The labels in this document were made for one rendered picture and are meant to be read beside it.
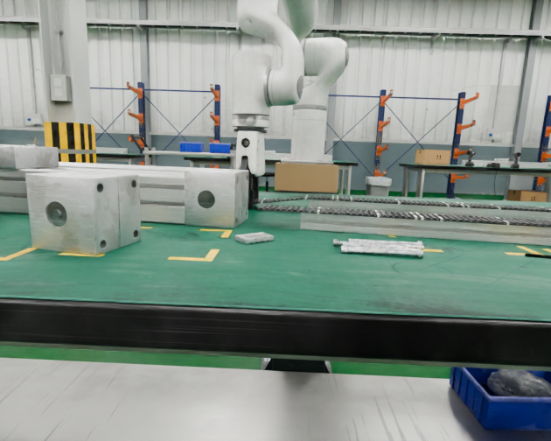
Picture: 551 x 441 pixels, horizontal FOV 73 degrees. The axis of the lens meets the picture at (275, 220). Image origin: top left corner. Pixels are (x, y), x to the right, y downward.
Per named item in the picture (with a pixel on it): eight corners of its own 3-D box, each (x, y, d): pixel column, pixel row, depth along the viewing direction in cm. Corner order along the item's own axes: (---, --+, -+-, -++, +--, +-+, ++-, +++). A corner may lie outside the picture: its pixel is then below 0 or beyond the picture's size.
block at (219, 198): (250, 216, 76) (251, 169, 74) (234, 228, 64) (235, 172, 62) (208, 213, 78) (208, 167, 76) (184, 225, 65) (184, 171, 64)
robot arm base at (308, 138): (283, 162, 146) (285, 113, 143) (332, 164, 144) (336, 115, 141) (277, 163, 127) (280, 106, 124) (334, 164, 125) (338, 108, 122)
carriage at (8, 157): (60, 179, 79) (58, 147, 78) (17, 184, 69) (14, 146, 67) (-6, 176, 82) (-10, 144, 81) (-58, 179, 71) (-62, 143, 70)
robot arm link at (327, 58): (297, 113, 140) (301, 45, 136) (347, 113, 134) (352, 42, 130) (288, 108, 129) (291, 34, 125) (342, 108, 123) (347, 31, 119)
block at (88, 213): (151, 236, 56) (149, 173, 55) (96, 256, 46) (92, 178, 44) (95, 230, 59) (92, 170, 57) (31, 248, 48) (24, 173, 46)
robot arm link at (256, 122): (265, 114, 79) (265, 129, 80) (272, 118, 88) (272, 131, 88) (226, 113, 80) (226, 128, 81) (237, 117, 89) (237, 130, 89)
